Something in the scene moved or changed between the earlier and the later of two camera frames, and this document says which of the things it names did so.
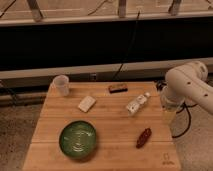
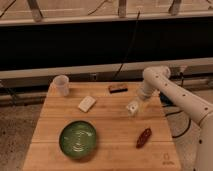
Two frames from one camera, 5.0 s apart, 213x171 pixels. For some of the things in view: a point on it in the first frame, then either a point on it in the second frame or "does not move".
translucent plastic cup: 60,86 does not move
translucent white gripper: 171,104 -> 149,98
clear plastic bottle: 134,105 does not move
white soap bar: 86,104 does not move
